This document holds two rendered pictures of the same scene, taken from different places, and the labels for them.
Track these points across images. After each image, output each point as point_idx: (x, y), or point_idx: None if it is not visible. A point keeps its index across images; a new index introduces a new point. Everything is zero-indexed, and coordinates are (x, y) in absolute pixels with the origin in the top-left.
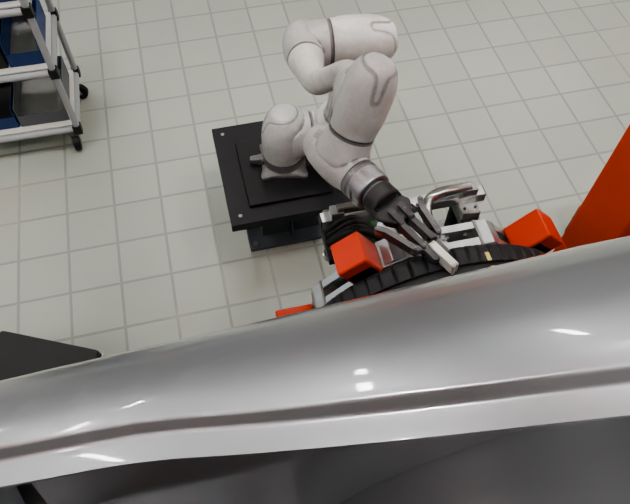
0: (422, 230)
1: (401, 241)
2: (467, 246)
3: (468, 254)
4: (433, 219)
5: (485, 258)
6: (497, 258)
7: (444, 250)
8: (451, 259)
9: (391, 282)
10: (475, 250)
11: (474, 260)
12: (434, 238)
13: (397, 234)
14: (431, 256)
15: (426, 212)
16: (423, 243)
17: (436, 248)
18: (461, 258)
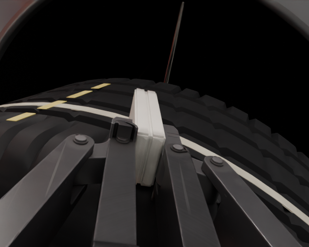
0: (135, 178)
1: (262, 206)
2: (25, 145)
3: (54, 135)
4: (37, 171)
5: (35, 116)
6: (10, 113)
7: (138, 108)
8: (143, 96)
9: (296, 240)
10: (29, 127)
11: (62, 122)
12: (134, 126)
13: (270, 239)
14: (178, 135)
15: (11, 213)
16: (176, 153)
17: (154, 120)
18: (85, 132)
